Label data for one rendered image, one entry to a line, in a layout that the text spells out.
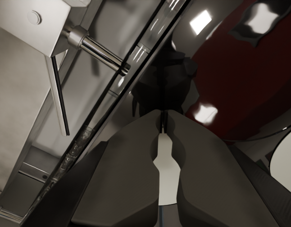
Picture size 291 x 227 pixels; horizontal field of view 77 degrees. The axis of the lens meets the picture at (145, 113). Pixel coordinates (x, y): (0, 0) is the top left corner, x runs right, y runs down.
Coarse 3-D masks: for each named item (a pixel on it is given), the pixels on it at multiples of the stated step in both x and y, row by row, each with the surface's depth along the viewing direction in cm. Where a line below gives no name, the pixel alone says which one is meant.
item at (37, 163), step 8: (32, 152) 26; (40, 152) 26; (24, 160) 24; (32, 160) 25; (40, 160) 26; (48, 160) 26; (56, 160) 27; (24, 168) 25; (32, 168) 25; (40, 168) 25; (48, 168) 25; (40, 176) 25; (48, 176) 25
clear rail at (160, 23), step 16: (176, 0) 10; (160, 16) 10; (176, 16) 10; (144, 32) 11; (160, 32) 11; (144, 48) 11; (128, 64) 12; (144, 64) 12; (112, 80) 13; (128, 80) 12; (112, 96) 13; (96, 112) 14; (80, 128) 15; (96, 128) 14; (80, 144) 15; (64, 160) 16; (32, 208) 20
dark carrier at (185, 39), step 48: (240, 0) 10; (288, 0) 10; (192, 48) 11; (240, 48) 11; (288, 48) 11; (144, 96) 13; (192, 96) 13; (240, 96) 13; (288, 96) 13; (96, 144) 15; (240, 144) 15
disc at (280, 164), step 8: (288, 136) 14; (280, 144) 14; (288, 144) 14; (280, 152) 15; (288, 152) 15; (272, 160) 15; (280, 160) 15; (288, 160) 15; (272, 168) 16; (280, 168) 16; (288, 168) 16; (272, 176) 16; (280, 176) 16; (288, 176) 16; (288, 184) 17
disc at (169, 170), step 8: (160, 136) 15; (168, 136) 15; (160, 144) 15; (168, 144) 15; (160, 152) 16; (168, 152) 16; (160, 160) 16; (168, 160) 16; (160, 168) 17; (168, 168) 17; (176, 168) 16; (160, 176) 17; (168, 176) 17; (176, 176) 17; (160, 184) 18; (168, 184) 18; (176, 184) 18; (160, 192) 18; (168, 192) 18; (176, 192) 18; (160, 200) 19; (168, 200) 19; (176, 200) 19
